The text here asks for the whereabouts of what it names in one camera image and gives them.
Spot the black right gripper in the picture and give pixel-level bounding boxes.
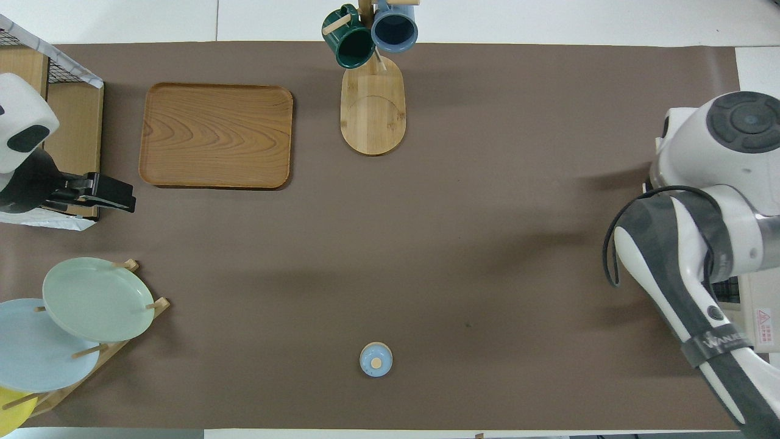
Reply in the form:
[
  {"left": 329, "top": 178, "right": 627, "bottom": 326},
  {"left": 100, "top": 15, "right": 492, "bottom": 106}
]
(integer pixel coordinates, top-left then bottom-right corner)
[{"left": 0, "top": 150, "right": 137, "bottom": 214}]

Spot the wooden stepped shelf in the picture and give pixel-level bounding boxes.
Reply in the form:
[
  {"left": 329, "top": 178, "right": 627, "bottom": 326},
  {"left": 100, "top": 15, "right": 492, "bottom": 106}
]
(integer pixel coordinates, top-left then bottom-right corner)
[{"left": 0, "top": 46, "right": 104, "bottom": 219}]

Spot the pale green plate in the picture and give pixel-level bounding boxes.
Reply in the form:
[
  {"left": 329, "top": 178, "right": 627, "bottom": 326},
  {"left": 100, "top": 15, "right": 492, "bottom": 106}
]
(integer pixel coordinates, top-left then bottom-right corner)
[{"left": 42, "top": 257, "right": 155, "bottom": 343}]

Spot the wooden serving tray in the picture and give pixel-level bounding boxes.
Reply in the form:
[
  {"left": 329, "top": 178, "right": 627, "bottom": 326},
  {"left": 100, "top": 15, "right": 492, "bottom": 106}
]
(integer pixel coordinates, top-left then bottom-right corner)
[{"left": 138, "top": 82, "right": 294, "bottom": 190}]

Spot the wooden plate rack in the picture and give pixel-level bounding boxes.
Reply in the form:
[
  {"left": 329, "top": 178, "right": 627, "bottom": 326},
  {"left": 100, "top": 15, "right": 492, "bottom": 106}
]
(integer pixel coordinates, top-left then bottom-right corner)
[{"left": 0, "top": 259, "right": 171, "bottom": 421}]

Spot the light blue racked plate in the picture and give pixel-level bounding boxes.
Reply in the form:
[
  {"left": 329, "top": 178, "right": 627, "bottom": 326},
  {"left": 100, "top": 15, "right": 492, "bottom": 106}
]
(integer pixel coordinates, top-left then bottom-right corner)
[{"left": 0, "top": 298, "right": 101, "bottom": 393}]

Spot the yellow plate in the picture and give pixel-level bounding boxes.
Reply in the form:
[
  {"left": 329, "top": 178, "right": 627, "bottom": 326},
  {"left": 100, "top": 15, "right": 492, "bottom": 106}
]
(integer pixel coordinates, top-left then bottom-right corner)
[{"left": 0, "top": 385, "right": 38, "bottom": 437}]

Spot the wooden mug tree stand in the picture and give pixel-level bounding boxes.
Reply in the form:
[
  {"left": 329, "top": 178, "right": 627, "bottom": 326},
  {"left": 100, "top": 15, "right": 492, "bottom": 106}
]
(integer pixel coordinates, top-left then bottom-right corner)
[{"left": 322, "top": 0, "right": 421, "bottom": 156}]

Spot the dark green mug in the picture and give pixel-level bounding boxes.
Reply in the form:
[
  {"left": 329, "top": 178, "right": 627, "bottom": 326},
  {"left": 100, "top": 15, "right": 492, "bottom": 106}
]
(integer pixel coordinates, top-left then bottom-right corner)
[{"left": 322, "top": 4, "right": 376, "bottom": 69}]

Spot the blue mug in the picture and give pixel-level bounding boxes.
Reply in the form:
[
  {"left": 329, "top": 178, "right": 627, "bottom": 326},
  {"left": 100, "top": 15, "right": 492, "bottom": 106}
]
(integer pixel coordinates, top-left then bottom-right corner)
[{"left": 370, "top": 0, "right": 419, "bottom": 54}]

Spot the brown table mat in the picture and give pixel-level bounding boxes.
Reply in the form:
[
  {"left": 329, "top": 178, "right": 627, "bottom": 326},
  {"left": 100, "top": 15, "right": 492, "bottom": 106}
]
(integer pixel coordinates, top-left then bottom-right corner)
[{"left": 0, "top": 41, "right": 741, "bottom": 430}]

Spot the black wire basket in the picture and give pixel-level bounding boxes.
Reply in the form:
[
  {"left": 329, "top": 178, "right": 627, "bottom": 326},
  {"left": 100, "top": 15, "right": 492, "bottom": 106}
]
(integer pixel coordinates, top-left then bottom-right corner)
[{"left": 0, "top": 13, "right": 104, "bottom": 231}]

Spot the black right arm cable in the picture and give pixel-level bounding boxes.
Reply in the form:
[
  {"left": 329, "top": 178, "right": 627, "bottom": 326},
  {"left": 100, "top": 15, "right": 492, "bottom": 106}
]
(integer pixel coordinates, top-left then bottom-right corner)
[{"left": 602, "top": 185, "right": 723, "bottom": 288}]

